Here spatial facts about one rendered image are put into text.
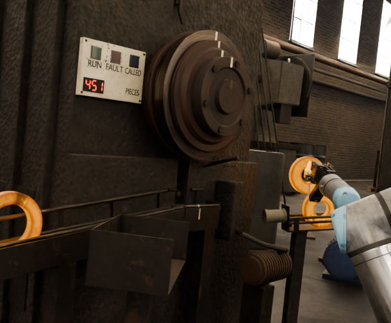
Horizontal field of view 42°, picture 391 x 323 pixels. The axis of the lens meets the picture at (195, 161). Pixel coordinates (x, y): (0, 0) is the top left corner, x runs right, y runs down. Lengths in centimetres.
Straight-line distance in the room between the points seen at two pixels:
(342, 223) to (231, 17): 115
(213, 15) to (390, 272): 125
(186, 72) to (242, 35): 58
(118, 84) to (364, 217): 90
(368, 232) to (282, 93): 852
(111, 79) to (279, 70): 813
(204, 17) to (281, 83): 771
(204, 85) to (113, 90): 30
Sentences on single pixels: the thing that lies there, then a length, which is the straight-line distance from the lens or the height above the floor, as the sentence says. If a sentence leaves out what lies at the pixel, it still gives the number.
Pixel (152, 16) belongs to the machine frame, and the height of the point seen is 137.
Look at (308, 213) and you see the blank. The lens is 218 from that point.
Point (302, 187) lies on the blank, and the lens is 215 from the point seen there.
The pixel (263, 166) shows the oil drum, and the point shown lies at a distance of 455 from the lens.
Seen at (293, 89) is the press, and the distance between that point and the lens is 1002.
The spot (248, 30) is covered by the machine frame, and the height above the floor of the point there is 145.
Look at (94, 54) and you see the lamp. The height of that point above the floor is 119.
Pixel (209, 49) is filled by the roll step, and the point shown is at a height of 127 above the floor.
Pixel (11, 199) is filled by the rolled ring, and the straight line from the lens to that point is 144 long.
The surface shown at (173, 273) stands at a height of 60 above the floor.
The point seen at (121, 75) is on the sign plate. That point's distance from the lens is 176.
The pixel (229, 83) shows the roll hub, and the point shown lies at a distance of 181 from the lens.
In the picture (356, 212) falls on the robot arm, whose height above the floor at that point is 82.
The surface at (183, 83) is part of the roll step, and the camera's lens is 173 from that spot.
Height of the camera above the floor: 97
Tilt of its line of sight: 3 degrees down
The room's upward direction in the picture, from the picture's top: 6 degrees clockwise
